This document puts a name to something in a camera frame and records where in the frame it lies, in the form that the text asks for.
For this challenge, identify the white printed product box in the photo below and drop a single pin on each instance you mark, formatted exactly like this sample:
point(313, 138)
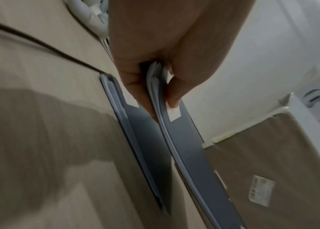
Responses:
point(318, 100)

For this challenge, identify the large flat cardboard package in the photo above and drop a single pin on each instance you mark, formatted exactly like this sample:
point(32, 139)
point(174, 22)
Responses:
point(276, 167)

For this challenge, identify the white power strip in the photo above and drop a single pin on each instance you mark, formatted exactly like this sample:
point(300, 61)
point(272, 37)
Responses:
point(86, 13)

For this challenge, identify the person's left hand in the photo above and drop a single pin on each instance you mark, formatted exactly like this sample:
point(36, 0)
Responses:
point(176, 33)

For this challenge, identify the light grey folder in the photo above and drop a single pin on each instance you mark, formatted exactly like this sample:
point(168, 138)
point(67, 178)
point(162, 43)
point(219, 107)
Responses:
point(148, 145)

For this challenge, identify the dark grey folder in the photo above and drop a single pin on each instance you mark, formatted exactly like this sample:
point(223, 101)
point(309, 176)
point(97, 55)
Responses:
point(199, 167)

